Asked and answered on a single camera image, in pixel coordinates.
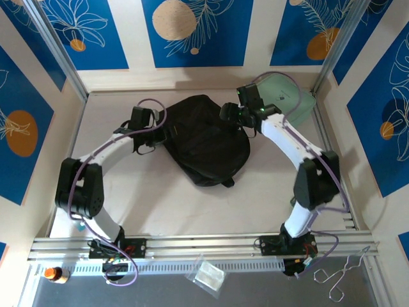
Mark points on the black backpack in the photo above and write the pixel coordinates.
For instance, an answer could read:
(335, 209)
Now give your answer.
(207, 147)

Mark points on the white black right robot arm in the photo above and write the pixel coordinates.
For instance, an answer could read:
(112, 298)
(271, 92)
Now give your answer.
(278, 134)

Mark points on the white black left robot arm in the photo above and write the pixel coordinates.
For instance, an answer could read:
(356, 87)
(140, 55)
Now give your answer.
(108, 154)

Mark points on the mint green pencil case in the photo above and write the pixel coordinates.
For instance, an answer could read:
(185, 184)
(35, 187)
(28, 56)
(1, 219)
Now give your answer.
(297, 102)

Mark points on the blue snack packet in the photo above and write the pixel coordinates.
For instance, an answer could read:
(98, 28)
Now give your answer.
(80, 227)

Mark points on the black electronics box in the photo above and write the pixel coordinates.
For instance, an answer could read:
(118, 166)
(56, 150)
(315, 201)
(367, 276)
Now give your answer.
(115, 267)
(298, 267)

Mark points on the clear zip bag beige contents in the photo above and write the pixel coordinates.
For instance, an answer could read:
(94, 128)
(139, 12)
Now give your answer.
(209, 275)

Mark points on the amber bottle orange cap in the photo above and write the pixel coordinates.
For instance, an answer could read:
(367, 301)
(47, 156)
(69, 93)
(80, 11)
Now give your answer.
(57, 275)

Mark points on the aluminium side rail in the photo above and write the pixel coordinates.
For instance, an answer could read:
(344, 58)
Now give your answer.
(326, 134)

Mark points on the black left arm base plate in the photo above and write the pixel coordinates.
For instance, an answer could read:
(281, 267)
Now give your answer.
(137, 247)

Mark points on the aluminium rail frame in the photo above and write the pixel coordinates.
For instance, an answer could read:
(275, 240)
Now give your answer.
(204, 244)

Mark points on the aluminium corner post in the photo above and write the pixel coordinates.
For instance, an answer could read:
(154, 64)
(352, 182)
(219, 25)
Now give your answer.
(57, 51)
(338, 48)

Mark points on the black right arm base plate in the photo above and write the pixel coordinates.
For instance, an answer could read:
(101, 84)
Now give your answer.
(268, 244)

